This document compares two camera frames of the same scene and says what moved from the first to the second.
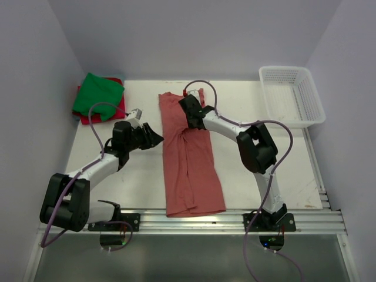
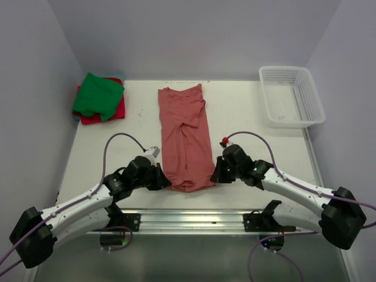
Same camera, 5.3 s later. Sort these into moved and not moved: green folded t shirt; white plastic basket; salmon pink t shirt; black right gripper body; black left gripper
Moved: black left gripper; black right gripper body; salmon pink t shirt
Not moved: white plastic basket; green folded t shirt
